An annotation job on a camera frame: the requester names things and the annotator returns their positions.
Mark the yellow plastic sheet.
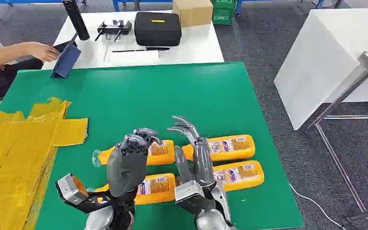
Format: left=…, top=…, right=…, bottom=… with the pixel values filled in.
left=0, top=96, right=89, bottom=230

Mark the white cable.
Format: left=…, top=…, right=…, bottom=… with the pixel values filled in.
left=288, top=183, right=347, bottom=230

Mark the brown cardboard box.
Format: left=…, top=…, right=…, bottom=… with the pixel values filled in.
left=172, top=0, right=214, bottom=29

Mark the black remote controller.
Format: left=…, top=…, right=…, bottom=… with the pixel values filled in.
left=94, top=19, right=133, bottom=42

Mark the tablet in blue case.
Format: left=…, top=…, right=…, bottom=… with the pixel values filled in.
left=50, top=32, right=82, bottom=80

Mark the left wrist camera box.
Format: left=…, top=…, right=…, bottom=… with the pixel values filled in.
left=55, top=173, right=121, bottom=214

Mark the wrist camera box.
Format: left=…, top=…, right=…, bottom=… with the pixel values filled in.
left=55, top=173, right=121, bottom=214
left=174, top=180, right=217, bottom=215

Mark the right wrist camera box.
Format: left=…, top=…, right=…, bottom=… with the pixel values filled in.
left=174, top=180, right=217, bottom=215

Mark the person's left hand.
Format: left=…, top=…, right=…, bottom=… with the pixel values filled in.
left=25, top=41, right=60, bottom=63

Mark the black carrying case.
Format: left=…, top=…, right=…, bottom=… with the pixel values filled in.
left=134, top=11, right=183, bottom=47

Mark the person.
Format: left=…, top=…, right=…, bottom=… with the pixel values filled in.
left=0, top=58, right=44, bottom=100

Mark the orange drink bottle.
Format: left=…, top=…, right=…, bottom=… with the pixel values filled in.
left=92, top=139, right=175, bottom=167
left=212, top=160, right=265, bottom=192
left=94, top=172, right=177, bottom=206
left=182, top=134, right=256, bottom=162

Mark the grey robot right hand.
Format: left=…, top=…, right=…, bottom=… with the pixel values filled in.
left=167, top=115, right=217, bottom=188

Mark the green table mat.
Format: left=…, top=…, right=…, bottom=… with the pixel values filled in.
left=0, top=62, right=305, bottom=230

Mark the black cylinder flask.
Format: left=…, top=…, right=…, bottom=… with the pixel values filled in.
left=61, top=0, right=91, bottom=41

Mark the black stylus pen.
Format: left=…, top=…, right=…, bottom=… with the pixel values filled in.
left=111, top=46, right=171, bottom=53

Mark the white panel table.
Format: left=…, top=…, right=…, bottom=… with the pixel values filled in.
left=273, top=7, right=368, bottom=131

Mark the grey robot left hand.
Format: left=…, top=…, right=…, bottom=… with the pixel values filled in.
left=106, top=127, right=163, bottom=198

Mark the green plastic crate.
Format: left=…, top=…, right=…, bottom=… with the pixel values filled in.
left=211, top=0, right=237, bottom=26

